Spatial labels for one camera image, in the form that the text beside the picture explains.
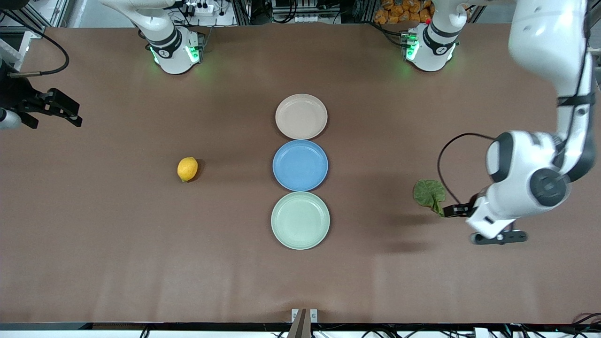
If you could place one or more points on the yellow lemon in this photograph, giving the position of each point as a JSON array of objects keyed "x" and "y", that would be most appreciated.
[{"x": 187, "y": 169}]

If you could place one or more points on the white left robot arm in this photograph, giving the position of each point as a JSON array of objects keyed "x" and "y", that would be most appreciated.
[{"x": 544, "y": 37}]

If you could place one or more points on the beige round plate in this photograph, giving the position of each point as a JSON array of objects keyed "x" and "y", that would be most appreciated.
[{"x": 301, "y": 117}]

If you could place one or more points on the pale green round plate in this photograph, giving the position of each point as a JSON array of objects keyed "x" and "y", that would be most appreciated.
[{"x": 300, "y": 220}]

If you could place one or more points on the blue round plate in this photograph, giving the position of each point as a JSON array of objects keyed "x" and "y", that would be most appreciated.
[{"x": 300, "y": 165}]

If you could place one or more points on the white power strip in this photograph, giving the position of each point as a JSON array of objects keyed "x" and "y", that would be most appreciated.
[{"x": 202, "y": 7}]

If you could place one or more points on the green lettuce leaf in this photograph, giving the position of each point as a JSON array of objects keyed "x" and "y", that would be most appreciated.
[{"x": 428, "y": 192}]

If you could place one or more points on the brown wedge bar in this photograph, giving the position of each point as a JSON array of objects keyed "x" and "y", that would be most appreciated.
[{"x": 300, "y": 328}]

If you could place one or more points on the bag of orange fruit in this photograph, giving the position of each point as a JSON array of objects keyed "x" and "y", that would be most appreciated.
[{"x": 399, "y": 9}]

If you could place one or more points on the small metal table bracket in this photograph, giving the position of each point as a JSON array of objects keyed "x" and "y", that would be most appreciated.
[{"x": 295, "y": 314}]

